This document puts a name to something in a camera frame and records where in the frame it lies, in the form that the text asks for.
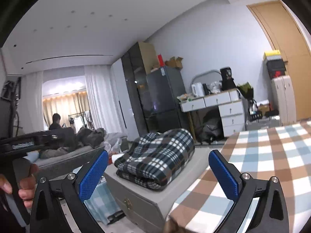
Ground dark clothes pile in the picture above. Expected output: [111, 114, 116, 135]
[76, 127, 106, 148]

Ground plaid jacket with grey lining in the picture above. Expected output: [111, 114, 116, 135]
[114, 128, 195, 191]

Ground green wrapped bouquet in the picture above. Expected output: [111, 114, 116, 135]
[237, 81, 254, 100]

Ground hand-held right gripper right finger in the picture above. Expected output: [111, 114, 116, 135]
[208, 150, 289, 233]

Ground black equipment stand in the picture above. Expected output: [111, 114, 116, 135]
[0, 76, 23, 139]

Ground blue checked bag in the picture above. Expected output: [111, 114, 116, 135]
[84, 182, 121, 224]

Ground arched mirror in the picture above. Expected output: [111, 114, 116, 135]
[191, 69, 225, 95]

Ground small cardboard box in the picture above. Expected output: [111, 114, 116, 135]
[258, 104, 271, 116]

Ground clothes rack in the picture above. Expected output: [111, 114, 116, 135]
[68, 110, 93, 129]

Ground black wire rack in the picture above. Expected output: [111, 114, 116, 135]
[248, 99, 280, 124]

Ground grey sofa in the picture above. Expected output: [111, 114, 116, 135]
[27, 133, 107, 173]

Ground beige curtain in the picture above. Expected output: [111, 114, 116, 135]
[42, 91, 91, 129]

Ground white drawer desk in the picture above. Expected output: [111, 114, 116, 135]
[180, 89, 246, 139]

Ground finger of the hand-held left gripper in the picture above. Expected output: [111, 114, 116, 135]
[36, 129, 74, 149]

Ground white sheer curtain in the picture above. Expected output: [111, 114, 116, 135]
[21, 71, 44, 134]
[84, 65, 133, 140]

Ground person's left hand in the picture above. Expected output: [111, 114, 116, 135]
[0, 163, 39, 209]

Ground grey refrigerator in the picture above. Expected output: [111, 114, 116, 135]
[146, 65, 190, 131]

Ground clear plastic bag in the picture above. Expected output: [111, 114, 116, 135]
[104, 132, 128, 156]

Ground blue brown checked blanket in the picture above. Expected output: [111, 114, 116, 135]
[168, 120, 311, 233]

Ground tall cardboard box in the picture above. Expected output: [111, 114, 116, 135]
[138, 41, 161, 74]

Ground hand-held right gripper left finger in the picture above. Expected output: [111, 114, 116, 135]
[30, 150, 109, 233]

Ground grey storage chest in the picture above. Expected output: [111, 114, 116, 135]
[103, 148, 226, 233]

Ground black coffee machine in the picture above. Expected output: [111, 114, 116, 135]
[220, 67, 237, 90]

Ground open cardboard boxes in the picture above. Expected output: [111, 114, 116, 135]
[165, 56, 184, 69]

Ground white two-door cabinet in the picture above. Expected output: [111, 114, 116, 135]
[271, 75, 297, 125]

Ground black bag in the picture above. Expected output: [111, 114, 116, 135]
[197, 109, 225, 143]

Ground white kettle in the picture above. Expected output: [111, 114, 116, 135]
[191, 83, 204, 97]

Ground wooden door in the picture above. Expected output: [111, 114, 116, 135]
[246, 0, 311, 124]

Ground dark glass cabinet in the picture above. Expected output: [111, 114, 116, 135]
[121, 42, 156, 140]

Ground stack of yellow black boxes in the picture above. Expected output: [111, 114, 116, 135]
[263, 50, 286, 79]

